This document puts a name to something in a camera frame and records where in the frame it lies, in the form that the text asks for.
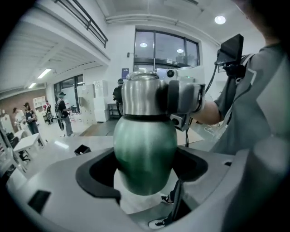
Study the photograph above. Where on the person's torso in grey shirt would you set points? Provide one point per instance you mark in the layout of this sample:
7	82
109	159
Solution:
253	102

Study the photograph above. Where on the person's right shoe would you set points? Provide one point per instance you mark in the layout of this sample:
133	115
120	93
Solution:
167	199

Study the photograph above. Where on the person's shoe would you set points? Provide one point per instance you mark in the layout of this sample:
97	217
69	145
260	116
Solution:
167	199
158	223

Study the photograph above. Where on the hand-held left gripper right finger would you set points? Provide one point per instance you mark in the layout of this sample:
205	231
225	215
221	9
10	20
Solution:
210	181

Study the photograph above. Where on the steel thermos bottle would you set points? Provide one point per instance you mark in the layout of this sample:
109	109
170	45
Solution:
145	158

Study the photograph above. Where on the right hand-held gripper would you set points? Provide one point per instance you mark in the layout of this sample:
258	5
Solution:
190	73

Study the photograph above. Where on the black square pen holder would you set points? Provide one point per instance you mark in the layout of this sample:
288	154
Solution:
82	150

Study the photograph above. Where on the round ceiling lamp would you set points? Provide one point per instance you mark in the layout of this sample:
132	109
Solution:
220	20

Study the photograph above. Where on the person's head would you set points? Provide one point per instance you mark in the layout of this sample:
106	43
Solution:
269	27

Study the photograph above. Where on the small white table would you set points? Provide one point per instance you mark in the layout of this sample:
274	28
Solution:
27	142

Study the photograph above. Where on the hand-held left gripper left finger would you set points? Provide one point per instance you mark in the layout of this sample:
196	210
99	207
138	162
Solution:
68	181

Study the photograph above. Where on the blue wall poster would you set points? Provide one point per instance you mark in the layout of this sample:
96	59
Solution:
125	73

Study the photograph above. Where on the person's left shoe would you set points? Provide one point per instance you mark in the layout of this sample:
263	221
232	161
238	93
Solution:
158	223

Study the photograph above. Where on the black mezzanine railing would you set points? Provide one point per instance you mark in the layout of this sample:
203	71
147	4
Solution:
88	25

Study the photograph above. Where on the white lockers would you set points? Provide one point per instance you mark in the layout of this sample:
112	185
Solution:
90	104

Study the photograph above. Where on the large dark window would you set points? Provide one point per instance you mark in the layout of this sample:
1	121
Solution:
158	47

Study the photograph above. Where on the person's right forearm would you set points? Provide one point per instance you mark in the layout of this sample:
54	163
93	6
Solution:
208	113

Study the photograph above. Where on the silver bottle lid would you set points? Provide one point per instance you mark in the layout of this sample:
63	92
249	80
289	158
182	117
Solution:
140	97

